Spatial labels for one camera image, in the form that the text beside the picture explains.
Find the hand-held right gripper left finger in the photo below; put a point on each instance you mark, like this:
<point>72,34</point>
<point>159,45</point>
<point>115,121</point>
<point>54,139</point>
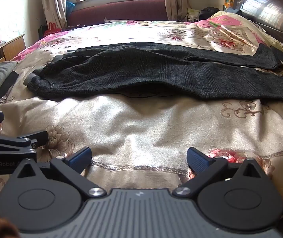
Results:
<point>80,158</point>

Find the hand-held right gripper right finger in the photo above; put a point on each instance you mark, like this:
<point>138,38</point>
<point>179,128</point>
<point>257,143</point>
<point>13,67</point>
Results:
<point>198,159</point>

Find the dark grey knit pants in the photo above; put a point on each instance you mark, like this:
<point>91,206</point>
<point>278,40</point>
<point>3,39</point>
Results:
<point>143,74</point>

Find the floral satin bedspread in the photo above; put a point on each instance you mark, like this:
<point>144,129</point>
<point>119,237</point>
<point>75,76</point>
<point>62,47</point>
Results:
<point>136,129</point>

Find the wooden bedside cabinet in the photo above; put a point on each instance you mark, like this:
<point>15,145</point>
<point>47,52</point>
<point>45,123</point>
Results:
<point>10,48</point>

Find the red bag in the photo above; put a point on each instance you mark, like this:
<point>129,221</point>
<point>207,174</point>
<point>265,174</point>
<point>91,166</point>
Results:
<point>52,29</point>

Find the beige curtain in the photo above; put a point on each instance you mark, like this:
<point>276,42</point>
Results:
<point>53,2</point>
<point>176,0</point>

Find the blue plastic bag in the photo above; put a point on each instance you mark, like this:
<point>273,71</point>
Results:
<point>70,7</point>

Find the floral pillow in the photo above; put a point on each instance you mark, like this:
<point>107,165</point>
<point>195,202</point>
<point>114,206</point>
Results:
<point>233,27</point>

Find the black bag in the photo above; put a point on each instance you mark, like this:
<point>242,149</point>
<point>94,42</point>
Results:
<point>208,12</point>

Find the maroon sofa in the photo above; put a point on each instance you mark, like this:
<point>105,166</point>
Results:
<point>119,11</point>

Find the yellow packet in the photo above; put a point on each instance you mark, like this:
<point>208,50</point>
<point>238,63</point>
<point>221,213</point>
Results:
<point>229,1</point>

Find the dark wooden headboard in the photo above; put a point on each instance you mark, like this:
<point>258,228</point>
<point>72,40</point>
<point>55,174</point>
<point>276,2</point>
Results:
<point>267,7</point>

